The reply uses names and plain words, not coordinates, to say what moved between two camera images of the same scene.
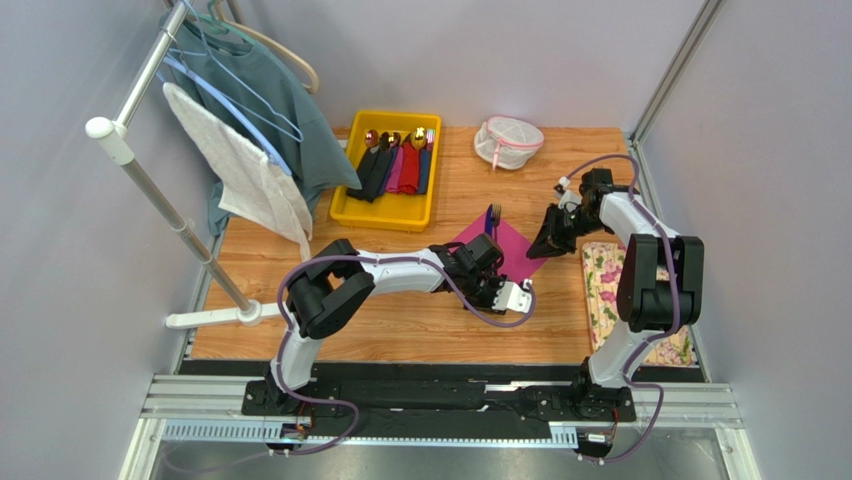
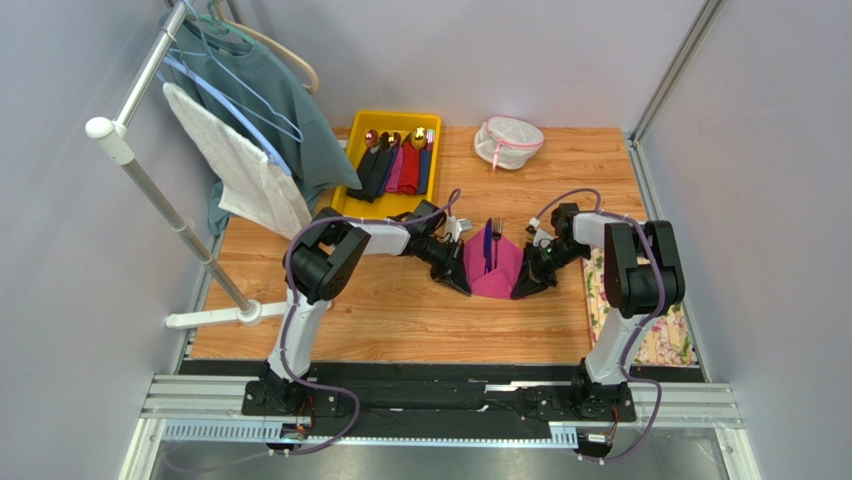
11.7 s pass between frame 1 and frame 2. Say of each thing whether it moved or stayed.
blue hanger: stayed
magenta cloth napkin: moved
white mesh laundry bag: stayed
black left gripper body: moved
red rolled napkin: stayed
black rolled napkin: stayed
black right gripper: moved
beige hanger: stayed
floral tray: stayed
